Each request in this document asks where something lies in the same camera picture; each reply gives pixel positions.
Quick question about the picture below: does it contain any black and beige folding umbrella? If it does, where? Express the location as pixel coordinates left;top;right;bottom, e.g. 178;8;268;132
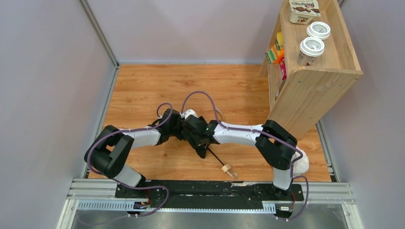
190;105;238;179

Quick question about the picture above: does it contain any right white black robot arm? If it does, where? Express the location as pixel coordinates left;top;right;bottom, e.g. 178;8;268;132
181;115;298;198

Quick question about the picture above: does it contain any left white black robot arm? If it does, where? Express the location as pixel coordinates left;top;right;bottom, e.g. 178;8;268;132
84;108;182;190

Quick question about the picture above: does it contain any green orange sponge pack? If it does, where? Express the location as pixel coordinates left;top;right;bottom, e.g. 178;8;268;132
265;45;284;63

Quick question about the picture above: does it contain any wooden shelf unit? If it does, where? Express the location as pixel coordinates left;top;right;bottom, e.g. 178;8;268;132
259;0;363;139

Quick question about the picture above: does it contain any crumpled white plastic bag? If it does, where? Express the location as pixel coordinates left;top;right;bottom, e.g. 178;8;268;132
292;146;309;177

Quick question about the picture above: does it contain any pink package on shelf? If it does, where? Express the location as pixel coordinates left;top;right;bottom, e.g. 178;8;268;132
278;57;287;80

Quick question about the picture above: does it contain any yellow green item on shelf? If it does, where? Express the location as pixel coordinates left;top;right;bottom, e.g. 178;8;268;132
275;32;284;50

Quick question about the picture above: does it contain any near white lidded cup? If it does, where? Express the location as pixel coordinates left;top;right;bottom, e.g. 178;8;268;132
297;37;325;66

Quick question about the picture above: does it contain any white lidded cup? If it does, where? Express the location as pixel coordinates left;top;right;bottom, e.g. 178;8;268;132
297;37;325;66
307;21;331;40

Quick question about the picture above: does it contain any Chobani yogurt cup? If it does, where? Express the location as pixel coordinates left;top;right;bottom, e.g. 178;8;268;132
289;0;321;25

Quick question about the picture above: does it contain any far white lidded cup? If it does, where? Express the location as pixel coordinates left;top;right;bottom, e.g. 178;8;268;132
307;21;331;40

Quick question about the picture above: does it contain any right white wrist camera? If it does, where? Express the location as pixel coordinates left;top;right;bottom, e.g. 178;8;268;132
180;109;198;120

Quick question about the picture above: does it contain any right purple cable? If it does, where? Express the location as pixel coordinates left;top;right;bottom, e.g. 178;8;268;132
181;91;309;221

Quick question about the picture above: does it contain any purple cable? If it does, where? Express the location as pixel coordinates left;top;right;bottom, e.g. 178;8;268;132
77;102;174;225
181;91;309;221

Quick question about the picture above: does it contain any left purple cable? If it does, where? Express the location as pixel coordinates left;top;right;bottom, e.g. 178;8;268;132
77;102;174;225

